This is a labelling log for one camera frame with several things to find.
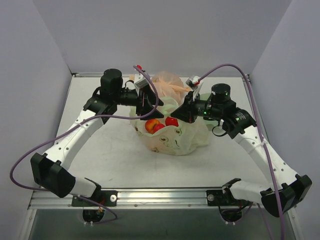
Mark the red orange fake peach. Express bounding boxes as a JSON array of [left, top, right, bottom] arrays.
[[144, 119, 161, 134]]

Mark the red fake apple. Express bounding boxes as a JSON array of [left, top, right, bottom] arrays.
[[165, 117, 179, 127]]

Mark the green plastic bag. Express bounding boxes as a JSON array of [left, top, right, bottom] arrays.
[[129, 96, 210, 157]]

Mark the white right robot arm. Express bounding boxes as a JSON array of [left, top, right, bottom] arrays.
[[171, 83, 312, 218]]

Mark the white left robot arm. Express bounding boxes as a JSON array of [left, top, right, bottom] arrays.
[[30, 66, 163, 206]]

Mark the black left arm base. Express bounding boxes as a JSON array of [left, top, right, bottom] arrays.
[[71, 178, 118, 226]]

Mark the orange tied plastic bag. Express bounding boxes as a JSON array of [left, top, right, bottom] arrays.
[[146, 71, 191, 105]]

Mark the green wavy plastic bowl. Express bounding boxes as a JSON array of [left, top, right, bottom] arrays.
[[196, 93, 214, 121]]

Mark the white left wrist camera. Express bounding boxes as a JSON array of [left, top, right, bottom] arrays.
[[133, 73, 149, 90]]

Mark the aluminium right side rail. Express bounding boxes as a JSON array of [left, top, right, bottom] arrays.
[[242, 74, 268, 145]]

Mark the aluminium rail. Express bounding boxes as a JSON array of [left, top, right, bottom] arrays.
[[27, 187, 297, 210], [242, 74, 268, 145], [72, 72, 103, 78]]

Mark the aluminium back rail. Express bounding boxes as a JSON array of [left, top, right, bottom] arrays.
[[72, 72, 103, 78]]

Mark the aluminium front rail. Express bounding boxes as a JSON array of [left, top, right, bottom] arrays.
[[27, 187, 297, 210]]

